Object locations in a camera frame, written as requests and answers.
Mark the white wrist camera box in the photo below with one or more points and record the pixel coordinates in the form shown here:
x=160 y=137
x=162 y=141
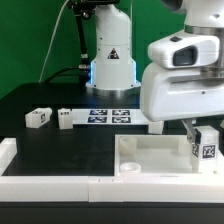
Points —
x=184 y=50

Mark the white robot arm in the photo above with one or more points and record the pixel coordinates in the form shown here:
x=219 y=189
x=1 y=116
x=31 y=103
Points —
x=113 y=70

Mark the white U-shaped fence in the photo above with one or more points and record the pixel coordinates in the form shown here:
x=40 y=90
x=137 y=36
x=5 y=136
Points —
x=200 y=188

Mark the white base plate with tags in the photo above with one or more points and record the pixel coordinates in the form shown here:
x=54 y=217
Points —
x=108 y=117

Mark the black camera stand pole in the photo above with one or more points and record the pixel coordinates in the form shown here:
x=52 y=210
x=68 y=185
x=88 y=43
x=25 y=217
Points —
x=83 y=10

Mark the white square tabletop tray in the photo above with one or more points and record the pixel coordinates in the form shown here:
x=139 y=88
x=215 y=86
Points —
x=152 y=154

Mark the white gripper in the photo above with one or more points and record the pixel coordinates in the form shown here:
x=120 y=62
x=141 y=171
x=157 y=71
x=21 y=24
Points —
x=180 y=94

